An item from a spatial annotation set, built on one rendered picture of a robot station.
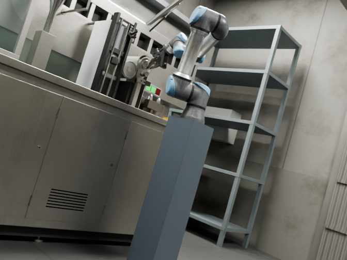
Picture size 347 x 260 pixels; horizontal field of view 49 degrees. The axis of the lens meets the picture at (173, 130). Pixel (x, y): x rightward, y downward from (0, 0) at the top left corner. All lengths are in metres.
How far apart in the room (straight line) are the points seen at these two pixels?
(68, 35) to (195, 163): 1.29
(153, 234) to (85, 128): 0.71
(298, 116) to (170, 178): 2.51
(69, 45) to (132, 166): 0.97
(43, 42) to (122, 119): 0.65
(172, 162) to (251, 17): 3.41
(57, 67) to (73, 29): 0.29
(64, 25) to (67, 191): 1.17
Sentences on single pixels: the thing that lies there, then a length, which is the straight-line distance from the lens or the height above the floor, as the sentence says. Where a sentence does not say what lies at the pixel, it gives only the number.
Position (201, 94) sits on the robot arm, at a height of 1.07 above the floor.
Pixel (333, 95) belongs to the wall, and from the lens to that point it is 4.35.
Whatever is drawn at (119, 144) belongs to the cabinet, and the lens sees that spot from 2.40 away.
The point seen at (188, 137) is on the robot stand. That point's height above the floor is 0.79.
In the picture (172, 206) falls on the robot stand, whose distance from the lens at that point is 2.17.
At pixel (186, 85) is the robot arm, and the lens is 2.23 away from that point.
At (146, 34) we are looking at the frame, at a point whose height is 1.58.
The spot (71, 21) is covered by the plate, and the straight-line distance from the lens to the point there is 2.86.
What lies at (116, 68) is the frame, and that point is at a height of 1.12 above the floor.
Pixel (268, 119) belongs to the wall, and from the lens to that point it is 4.57.
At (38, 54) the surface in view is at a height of 1.03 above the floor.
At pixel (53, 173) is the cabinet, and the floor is 0.40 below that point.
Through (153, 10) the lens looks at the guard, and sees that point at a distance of 3.19.
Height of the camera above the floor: 0.64
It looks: 5 degrees up
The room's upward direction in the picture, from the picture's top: 16 degrees clockwise
